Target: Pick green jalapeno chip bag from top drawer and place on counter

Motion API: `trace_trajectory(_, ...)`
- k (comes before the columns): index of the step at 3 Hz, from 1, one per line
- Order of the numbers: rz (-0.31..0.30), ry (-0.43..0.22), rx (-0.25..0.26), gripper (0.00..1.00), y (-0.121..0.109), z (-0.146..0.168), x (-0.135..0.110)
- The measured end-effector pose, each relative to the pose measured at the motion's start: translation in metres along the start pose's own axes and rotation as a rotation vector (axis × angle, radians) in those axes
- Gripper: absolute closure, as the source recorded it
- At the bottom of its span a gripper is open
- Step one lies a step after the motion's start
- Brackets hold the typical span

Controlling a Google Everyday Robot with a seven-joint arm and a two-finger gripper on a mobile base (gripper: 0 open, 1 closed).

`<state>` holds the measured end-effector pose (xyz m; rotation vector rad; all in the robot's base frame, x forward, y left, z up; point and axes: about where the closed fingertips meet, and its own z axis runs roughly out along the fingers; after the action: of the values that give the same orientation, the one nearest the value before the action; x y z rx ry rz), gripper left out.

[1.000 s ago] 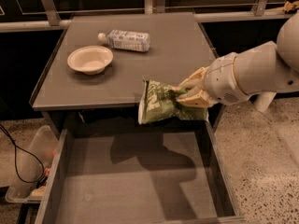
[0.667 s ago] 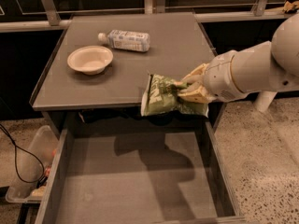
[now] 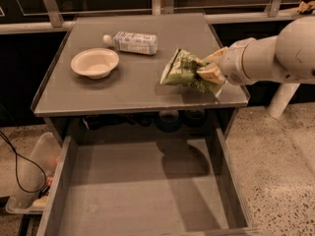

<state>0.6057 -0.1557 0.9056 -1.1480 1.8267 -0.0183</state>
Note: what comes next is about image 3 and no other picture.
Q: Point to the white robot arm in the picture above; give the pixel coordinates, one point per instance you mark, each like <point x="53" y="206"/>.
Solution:
<point x="287" y="58"/>

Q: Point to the dark tape roll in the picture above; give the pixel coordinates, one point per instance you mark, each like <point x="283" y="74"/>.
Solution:
<point x="168" y="121"/>

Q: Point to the clear plastic storage bin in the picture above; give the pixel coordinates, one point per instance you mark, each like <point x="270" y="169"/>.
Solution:
<point x="32" y="173"/>

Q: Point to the white paper bowl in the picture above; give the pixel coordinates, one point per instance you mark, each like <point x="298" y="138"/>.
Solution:
<point x="96" y="63"/>

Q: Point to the green jalapeno chip bag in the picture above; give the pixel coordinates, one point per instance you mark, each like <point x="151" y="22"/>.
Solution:
<point x="181" y="71"/>

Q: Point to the grey cabinet with counter top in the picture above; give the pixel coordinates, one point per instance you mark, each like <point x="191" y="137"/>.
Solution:
<point x="134" y="85"/>

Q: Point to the open grey top drawer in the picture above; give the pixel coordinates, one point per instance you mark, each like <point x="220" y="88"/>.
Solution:
<point x="142" y="182"/>

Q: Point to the metal railing frame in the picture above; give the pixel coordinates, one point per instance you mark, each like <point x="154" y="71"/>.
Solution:
<point x="17" y="16"/>

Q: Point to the dark round container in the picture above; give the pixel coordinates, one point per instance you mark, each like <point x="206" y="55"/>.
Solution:
<point x="194" y="118"/>

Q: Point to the clear plastic water bottle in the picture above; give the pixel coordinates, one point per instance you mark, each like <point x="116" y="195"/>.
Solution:
<point x="132" y="42"/>

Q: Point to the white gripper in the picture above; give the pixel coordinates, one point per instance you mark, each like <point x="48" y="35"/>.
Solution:
<point x="232" y="65"/>

